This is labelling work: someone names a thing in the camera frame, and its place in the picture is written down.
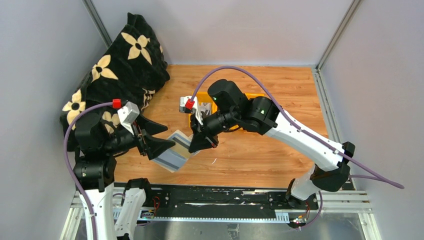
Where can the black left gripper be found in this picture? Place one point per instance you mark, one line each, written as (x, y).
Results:
(142, 139)

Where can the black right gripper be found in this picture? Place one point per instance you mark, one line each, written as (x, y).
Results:
(200, 131)

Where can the gold striped card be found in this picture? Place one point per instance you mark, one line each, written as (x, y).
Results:
(182, 145)

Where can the beige leather card holder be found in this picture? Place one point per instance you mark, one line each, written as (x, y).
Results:
(174, 158)

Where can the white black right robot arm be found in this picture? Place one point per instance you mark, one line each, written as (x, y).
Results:
(262, 116)

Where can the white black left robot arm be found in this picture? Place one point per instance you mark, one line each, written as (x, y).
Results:
(95, 171)

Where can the white cards in bin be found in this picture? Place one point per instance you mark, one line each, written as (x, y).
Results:
(205, 108)

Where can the yellow bin left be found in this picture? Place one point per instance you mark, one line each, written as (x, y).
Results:
(204, 97)

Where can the yellow bin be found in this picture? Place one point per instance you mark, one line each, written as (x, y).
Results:
(204, 97)
(254, 95)

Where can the yellow bin right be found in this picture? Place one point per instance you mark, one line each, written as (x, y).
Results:
(254, 95)

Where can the black floral plush blanket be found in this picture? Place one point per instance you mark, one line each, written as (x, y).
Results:
(132, 69)

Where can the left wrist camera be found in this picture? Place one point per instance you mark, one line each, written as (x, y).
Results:
(127, 116)

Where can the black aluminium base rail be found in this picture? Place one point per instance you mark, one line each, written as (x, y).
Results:
(245, 205)

